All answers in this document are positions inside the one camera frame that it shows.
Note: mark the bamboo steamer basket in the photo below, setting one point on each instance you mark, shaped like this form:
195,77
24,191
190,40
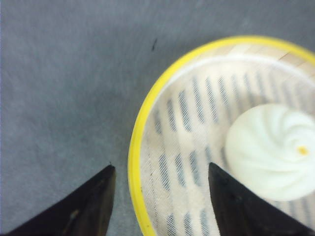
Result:
137,152

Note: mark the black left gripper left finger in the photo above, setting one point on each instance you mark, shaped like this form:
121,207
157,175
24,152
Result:
84,212

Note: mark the white steamed bun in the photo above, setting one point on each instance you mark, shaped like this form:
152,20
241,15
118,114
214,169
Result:
271,150

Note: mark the white cloth steamer liner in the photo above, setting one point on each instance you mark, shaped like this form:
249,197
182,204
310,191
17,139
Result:
252,116

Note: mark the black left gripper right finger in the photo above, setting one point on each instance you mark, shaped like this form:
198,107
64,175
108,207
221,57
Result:
240,212

